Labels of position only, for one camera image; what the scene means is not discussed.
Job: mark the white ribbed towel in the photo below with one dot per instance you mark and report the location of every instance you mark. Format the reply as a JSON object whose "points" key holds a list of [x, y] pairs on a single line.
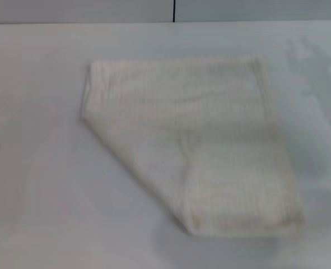
{"points": [[187, 134]]}

